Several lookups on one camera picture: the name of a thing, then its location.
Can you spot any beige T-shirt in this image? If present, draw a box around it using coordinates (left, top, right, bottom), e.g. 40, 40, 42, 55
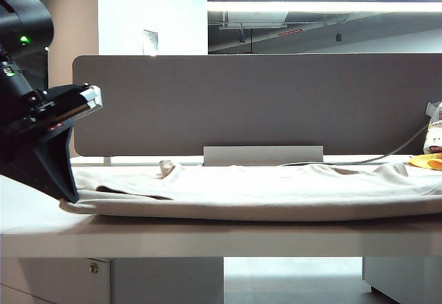
59, 160, 442, 222

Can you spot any white wall switch plate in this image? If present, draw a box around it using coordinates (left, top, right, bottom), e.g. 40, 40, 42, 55
142, 29, 159, 56

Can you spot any grey cable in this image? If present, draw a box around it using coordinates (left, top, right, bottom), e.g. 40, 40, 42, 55
281, 126, 429, 167

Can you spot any grey cable box flap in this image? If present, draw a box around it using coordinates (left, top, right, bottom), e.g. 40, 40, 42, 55
202, 146, 325, 167

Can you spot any grey desk partition panel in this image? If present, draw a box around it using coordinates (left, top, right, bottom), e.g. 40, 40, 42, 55
72, 54, 442, 157

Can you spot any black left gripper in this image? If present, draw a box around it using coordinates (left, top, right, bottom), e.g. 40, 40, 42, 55
0, 83, 89, 204

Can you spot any white printed snack bag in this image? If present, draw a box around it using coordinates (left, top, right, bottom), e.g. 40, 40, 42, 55
423, 101, 442, 155

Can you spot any long ceiling light strip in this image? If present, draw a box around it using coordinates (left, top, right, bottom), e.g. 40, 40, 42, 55
206, 1, 442, 13

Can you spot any white drawer cabinet with lock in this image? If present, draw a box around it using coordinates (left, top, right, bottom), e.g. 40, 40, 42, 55
0, 257, 224, 304

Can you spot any yellow cloth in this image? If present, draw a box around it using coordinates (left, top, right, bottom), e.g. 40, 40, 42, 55
407, 152, 442, 171

